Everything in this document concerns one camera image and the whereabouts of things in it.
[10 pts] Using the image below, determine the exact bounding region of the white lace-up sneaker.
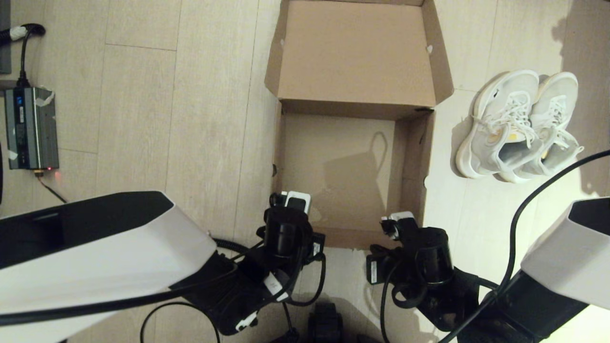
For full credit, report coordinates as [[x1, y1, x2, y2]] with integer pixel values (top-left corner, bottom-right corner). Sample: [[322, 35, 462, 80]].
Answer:
[[498, 71, 585, 184], [455, 70, 542, 180]]

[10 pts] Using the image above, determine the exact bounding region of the brown cardboard shoe box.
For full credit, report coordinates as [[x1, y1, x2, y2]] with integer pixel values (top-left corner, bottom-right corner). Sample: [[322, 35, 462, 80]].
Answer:
[[264, 0, 455, 251]]

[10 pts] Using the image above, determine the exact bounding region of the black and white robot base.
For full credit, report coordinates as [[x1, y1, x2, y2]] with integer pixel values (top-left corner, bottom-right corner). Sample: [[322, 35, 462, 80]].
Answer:
[[269, 302, 382, 343]]

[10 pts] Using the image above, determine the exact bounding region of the grey power supply box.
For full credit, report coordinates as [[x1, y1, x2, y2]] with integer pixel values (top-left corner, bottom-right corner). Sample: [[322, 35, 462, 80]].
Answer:
[[3, 86, 60, 171]]

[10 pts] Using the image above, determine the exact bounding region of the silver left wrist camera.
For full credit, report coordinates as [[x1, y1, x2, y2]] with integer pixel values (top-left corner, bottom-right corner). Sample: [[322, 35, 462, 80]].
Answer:
[[278, 191, 312, 215]]

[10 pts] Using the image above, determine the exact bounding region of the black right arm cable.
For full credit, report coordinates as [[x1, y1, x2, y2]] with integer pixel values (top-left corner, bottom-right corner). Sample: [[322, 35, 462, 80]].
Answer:
[[379, 150, 610, 343]]

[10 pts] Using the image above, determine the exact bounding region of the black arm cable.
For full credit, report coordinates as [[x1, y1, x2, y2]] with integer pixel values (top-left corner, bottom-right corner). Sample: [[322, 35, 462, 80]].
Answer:
[[0, 238, 330, 329], [379, 150, 610, 343]]

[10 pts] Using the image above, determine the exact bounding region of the thin black cable loop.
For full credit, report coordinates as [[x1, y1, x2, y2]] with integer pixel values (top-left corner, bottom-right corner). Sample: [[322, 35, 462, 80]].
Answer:
[[141, 301, 221, 343]]

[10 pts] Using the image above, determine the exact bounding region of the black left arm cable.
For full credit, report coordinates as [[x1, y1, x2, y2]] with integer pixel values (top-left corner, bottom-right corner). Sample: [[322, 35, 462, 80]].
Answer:
[[0, 238, 330, 329]]

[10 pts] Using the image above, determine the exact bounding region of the thin power supply wire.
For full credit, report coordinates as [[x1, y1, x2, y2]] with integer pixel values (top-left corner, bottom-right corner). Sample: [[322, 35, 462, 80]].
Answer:
[[35, 170, 68, 204]]

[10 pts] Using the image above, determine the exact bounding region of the black power plug cable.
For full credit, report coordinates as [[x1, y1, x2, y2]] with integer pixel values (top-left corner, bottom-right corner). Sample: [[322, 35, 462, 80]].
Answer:
[[0, 23, 46, 89]]

